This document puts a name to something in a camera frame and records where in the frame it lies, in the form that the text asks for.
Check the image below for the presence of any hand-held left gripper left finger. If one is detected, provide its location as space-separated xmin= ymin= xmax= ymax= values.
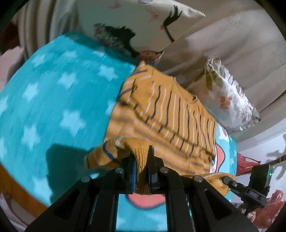
xmin=24 ymin=156 xmax=137 ymax=232

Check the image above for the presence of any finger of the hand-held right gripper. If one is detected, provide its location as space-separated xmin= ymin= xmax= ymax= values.
xmin=220 ymin=176 xmax=247 ymax=197

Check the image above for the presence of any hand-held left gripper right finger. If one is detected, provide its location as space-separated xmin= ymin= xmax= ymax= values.
xmin=146 ymin=145 xmax=260 ymax=232

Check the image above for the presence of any yellow striped sweater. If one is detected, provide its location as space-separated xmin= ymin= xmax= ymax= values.
xmin=84 ymin=61 xmax=237 ymax=197

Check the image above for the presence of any red cloth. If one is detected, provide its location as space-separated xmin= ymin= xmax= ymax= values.
xmin=236 ymin=153 xmax=261 ymax=176

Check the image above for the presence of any red plastic bag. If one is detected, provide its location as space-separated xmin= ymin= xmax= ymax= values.
xmin=252 ymin=189 xmax=286 ymax=228

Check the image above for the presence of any floral pillow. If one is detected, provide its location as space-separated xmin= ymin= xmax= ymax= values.
xmin=191 ymin=57 xmax=261 ymax=132

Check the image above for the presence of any teal printed blanket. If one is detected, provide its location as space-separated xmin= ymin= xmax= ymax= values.
xmin=0 ymin=31 xmax=238 ymax=232

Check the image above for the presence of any bird print pillow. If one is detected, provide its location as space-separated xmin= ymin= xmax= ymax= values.
xmin=78 ymin=0 xmax=206 ymax=67

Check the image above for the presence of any pink bed sheet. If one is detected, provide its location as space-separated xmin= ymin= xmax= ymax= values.
xmin=0 ymin=46 xmax=26 ymax=86

